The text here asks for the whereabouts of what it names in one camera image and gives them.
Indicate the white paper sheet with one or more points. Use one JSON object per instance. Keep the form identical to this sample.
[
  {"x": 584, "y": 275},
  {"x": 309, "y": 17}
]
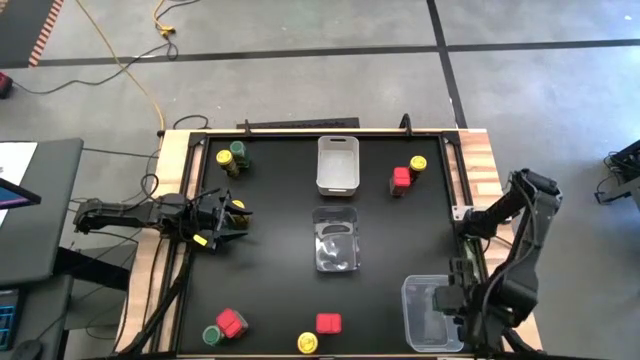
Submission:
[{"x": 17, "y": 160}]

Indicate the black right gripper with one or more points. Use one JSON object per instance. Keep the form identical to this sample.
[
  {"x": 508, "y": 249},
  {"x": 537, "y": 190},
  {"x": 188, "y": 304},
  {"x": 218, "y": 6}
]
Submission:
[{"x": 450, "y": 300}]

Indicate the backlit keyboard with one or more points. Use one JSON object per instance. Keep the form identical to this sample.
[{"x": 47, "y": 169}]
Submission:
[{"x": 7, "y": 320}]

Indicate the clear plastic container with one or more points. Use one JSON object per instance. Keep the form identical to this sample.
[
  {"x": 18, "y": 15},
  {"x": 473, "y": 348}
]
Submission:
[{"x": 417, "y": 325}]

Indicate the red floor device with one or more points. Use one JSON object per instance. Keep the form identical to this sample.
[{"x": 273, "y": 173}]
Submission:
[{"x": 5, "y": 85}]

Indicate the grey translucent plastic bin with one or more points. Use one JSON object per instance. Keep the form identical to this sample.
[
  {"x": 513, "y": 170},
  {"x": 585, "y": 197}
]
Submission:
[{"x": 335, "y": 250}]

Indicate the red lid paprika tin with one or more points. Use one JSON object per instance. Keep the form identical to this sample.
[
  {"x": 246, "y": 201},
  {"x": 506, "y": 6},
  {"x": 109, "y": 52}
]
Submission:
[
  {"x": 230, "y": 322},
  {"x": 328, "y": 323},
  {"x": 401, "y": 176}
]

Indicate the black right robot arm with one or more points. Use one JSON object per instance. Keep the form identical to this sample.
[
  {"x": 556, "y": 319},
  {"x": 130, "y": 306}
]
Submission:
[{"x": 525, "y": 280}]

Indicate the black mat with striped edge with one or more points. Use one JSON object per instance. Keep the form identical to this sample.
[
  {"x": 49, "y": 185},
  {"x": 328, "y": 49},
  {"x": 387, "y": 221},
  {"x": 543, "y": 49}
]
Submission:
[{"x": 20, "y": 30}]

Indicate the black diagonal strut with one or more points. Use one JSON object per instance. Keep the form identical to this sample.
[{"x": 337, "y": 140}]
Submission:
[{"x": 160, "y": 310}]

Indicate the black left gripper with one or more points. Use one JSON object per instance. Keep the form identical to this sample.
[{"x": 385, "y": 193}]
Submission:
[{"x": 210, "y": 220}]

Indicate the black desk crossbar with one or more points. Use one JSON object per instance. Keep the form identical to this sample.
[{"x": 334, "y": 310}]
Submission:
[{"x": 90, "y": 267}]

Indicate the black power strip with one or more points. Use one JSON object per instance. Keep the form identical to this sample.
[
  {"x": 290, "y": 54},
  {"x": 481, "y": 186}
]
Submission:
[{"x": 300, "y": 123}]

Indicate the black table mat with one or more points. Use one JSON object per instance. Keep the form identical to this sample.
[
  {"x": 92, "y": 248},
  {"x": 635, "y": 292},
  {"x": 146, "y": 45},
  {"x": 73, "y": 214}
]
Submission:
[{"x": 280, "y": 290}]

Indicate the black frame rail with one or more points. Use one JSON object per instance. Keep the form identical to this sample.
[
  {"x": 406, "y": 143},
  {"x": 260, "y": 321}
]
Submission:
[
  {"x": 380, "y": 358},
  {"x": 285, "y": 136},
  {"x": 183, "y": 285},
  {"x": 449, "y": 165}
]

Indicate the yellow lid spice jar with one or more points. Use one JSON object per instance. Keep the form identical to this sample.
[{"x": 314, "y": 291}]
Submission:
[
  {"x": 307, "y": 342},
  {"x": 418, "y": 163},
  {"x": 239, "y": 204},
  {"x": 225, "y": 157}
]

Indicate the white plastic bin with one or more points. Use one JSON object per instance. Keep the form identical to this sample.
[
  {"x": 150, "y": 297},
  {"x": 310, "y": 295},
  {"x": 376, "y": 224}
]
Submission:
[{"x": 337, "y": 170}]

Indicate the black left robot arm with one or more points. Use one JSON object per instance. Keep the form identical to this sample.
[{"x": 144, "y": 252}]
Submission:
[{"x": 125, "y": 215}]

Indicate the black table clamp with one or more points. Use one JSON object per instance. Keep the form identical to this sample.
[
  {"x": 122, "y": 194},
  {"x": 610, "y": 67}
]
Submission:
[
  {"x": 246, "y": 129},
  {"x": 406, "y": 125}
]

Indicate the tablet screen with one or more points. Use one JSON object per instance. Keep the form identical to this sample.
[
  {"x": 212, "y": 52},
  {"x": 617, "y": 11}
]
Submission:
[{"x": 15, "y": 196}]

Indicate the grey desk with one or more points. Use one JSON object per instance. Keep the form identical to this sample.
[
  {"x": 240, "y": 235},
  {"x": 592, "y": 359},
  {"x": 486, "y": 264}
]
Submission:
[{"x": 50, "y": 225}]

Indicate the green lid spice jar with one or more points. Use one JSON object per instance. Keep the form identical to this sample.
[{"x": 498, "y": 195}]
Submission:
[
  {"x": 238, "y": 148},
  {"x": 212, "y": 335}
]

